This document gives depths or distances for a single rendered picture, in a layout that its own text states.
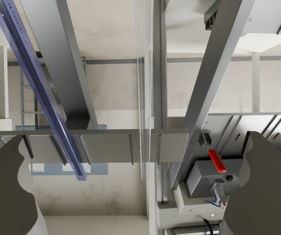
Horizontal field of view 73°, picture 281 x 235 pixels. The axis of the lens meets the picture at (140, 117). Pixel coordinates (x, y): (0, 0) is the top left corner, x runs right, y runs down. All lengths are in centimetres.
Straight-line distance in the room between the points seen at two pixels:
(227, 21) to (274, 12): 7
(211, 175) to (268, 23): 36
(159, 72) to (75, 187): 334
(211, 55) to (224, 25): 5
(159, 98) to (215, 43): 35
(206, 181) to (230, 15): 40
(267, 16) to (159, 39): 42
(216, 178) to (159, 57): 44
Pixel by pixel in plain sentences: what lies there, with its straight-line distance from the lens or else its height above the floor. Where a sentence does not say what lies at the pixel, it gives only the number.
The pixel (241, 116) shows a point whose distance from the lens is 49.
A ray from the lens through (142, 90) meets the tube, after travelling 20.
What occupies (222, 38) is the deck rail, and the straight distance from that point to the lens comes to 36.
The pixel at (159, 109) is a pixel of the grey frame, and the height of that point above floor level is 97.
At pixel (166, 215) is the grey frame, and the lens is 73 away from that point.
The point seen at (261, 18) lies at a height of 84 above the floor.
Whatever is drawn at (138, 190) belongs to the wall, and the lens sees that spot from 365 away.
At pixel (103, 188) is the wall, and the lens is 371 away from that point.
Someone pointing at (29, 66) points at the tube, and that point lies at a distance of 21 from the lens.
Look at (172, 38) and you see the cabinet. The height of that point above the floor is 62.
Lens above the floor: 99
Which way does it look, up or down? 1 degrees up
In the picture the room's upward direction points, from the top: 179 degrees clockwise
